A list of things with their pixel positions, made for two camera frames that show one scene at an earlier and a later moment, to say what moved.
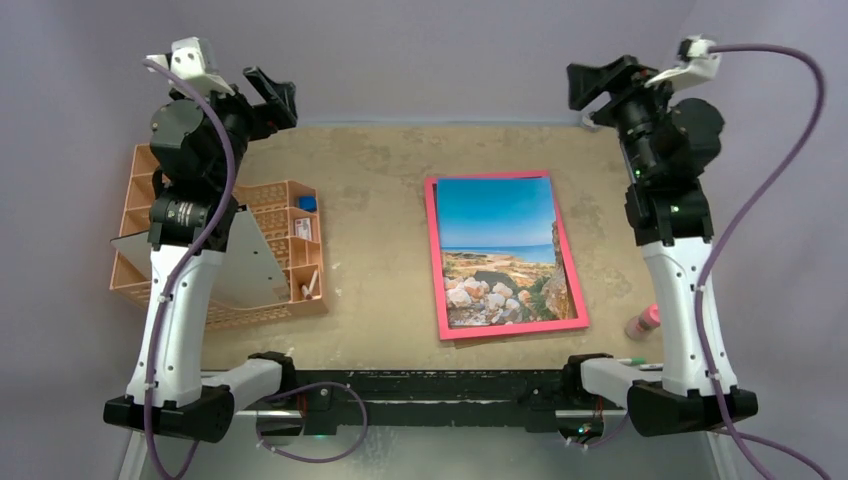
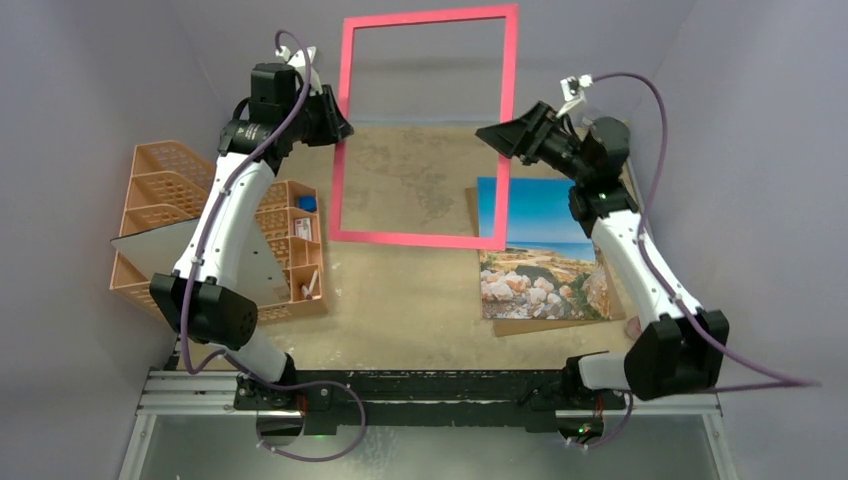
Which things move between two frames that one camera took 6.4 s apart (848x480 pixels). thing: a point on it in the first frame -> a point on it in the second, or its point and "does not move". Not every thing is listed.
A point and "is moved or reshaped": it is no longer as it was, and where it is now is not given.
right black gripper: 611,92 -> 530,135
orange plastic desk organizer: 287,217 does not move
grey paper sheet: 247,272 does not move
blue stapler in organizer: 308,203 does not move
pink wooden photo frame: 459,332 -> 497,242
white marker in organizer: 307,292 does not move
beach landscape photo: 500,251 is moved or reshaped
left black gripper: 276,113 -> 335,127
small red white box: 303,228 does not move
